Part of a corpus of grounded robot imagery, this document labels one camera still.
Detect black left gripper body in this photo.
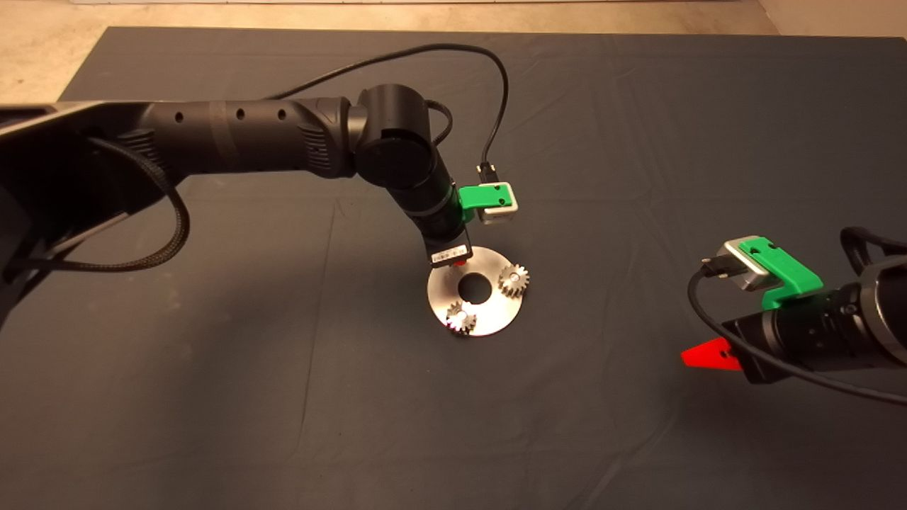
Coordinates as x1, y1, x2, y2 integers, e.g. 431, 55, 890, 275
407, 186, 474, 268

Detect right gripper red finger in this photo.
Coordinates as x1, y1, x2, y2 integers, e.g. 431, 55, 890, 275
680, 337, 743, 373

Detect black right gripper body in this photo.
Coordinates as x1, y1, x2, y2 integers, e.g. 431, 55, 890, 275
723, 287, 869, 385

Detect small steel planetary gear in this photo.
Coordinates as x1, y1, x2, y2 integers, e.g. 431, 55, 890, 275
445, 300, 478, 336
497, 263, 531, 298

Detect round metal carrier plate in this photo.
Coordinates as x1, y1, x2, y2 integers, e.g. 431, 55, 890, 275
427, 246, 524, 337

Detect dark grey table cloth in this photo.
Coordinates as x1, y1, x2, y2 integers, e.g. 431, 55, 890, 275
0, 27, 907, 510

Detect left green camera mount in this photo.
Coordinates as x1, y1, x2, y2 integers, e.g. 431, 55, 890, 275
458, 183, 513, 212

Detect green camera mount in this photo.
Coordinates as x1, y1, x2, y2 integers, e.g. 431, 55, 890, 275
458, 183, 513, 212
739, 239, 824, 310

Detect left silver camera box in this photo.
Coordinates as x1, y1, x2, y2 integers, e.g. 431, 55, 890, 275
478, 183, 519, 226

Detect silver camera box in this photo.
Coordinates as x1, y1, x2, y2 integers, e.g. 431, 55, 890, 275
478, 183, 519, 226
719, 236, 771, 293

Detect right green camera mount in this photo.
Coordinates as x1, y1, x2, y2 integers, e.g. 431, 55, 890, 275
739, 239, 824, 310

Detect right silver camera box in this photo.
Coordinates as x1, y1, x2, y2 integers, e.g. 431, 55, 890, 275
719, 236, 771, 293

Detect right black camera cable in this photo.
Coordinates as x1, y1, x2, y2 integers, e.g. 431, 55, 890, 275
687, 258, 907, 406

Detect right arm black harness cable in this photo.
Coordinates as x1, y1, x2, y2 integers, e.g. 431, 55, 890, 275
840, 227, 907, 277

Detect left arm braided harness cable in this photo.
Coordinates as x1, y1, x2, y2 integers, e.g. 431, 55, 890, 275
7, 136, 191, 273

